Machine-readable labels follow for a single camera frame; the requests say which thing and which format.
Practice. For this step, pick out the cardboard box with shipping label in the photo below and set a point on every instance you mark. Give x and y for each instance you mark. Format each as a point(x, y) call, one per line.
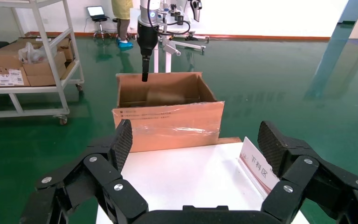
point(9, 77)

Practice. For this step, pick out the white metal shelf cart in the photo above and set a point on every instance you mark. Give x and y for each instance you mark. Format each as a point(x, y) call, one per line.
point(21, 90)

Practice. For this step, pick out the person in yellow coat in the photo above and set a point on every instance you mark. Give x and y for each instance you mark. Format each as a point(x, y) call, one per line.
point(122, 9)

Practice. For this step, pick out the white workbench stand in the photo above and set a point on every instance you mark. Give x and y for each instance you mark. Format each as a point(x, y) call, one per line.
point(168, 63)

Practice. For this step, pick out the medium plain cardboard box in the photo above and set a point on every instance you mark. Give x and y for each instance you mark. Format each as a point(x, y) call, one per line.
point(43, 68)

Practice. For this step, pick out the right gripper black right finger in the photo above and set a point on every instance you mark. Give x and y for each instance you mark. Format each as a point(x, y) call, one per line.
point(315, 185)

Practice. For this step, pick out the acrylic sign with red label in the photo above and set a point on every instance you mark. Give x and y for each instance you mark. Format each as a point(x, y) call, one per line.
point(256, 167)

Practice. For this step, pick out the black metal stool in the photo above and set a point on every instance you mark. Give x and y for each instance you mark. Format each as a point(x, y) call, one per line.
point(102, 28)

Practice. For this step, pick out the white plastic bag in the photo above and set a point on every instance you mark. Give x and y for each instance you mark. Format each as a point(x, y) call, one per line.
point(30, 54)

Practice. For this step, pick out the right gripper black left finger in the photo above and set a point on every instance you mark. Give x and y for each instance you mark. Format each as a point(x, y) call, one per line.
point(98, 185)

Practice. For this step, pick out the large open cardboard box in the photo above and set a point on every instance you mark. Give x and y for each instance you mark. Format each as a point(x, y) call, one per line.
point(172, 123)

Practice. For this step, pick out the open laptop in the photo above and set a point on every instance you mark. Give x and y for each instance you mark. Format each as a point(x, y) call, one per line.
point(96, 11)

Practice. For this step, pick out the flat plain cardboard box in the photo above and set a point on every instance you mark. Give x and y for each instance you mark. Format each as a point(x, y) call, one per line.
point(44, 81)

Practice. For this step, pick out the long cardboard box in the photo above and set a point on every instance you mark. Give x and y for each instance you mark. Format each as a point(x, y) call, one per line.
point(69, 51)

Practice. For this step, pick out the wide plain cardboard box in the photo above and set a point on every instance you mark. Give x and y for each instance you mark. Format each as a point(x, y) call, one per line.
point(3, 55)

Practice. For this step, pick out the blue pillar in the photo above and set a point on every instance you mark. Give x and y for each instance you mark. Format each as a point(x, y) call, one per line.
point(353, 10)

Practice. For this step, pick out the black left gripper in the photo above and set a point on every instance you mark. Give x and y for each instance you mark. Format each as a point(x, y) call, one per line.
point(147, 40)

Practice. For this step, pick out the black white handheld device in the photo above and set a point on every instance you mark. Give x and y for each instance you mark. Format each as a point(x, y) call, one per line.
point(196, 7)

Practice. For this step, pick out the short black cylinder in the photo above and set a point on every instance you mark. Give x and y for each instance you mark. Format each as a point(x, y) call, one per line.
point(180, 20)

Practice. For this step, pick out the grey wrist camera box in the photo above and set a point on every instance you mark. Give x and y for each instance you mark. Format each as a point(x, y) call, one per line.
point(169, 46)

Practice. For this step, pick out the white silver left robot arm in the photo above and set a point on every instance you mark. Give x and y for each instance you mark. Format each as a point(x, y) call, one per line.
point(154, 9)

